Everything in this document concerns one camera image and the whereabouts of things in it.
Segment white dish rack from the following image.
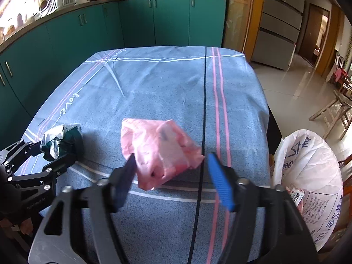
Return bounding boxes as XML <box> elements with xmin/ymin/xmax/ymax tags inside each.
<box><xmin>33</xmin><ymin>0</ymin><xmax>76</xmax><ymax>20</ymax></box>

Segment wooden sliding door frame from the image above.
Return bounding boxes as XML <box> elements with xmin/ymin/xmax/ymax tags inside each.
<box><xmin>222</xmin><ymin>0</ymin><xmax>264</xmax><ymax>61</ymax></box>

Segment blue striped tablecloth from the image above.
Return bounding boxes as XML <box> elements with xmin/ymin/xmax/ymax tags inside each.
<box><xmin>23</xmin><ymin>46</ymin><xmax>269</xmax><ymax>263</ymax></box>

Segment silver refrigerator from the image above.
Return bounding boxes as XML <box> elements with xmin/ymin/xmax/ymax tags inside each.
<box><xmin>252</xmin><ymin>0</ymin><xmax>305</xmax><ymax>70</ymax></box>

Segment red wooden chair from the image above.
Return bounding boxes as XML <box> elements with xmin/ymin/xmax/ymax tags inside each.
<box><xmin>338</xmin><ymin>155</ymin><xmax>352</xmax><ymax>197</ymax></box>

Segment person's left hand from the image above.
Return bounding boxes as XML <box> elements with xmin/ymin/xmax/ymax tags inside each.
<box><xmin>19</xmin><ymin>218</ymin><xmax>33</xmax><ymax>235</ymax></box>

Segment white ointment box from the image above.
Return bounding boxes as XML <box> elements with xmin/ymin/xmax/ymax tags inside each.
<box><xmin>286</xmin><ymin>187</ymin><xmax>305</xmax><ymax>207</ymax></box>

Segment wooden bench stool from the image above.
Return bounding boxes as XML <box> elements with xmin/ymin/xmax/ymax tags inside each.
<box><xmin>308</xmin><ymin>90</ymin><xmax>352</xmax><ymax>141</ymax></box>

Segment pink plastic bag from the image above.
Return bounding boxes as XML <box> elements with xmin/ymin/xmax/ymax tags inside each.
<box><xmin>121</xmin><ymin>118</ymin><xmax>205</xmax><ymax>191</ymax></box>

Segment teal lower kitchen cabinets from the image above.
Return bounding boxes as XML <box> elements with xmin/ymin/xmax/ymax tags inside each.
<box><xmin>1</xmin><ymin>0</ymin><xmax>228</xmax><ymax>147</ymax></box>

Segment dark green bag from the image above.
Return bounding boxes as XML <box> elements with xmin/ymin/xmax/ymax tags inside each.
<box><xmin>40</xmin><ymin>123</ymin><xmax>84</xmax><ymax>161</ymax></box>

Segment white lined trash bin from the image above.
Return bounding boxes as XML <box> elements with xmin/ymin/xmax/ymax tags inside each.
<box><xmin>270</xmin><ymin>129</ymin><xmax>343</xmax><ymax>250</ymax></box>

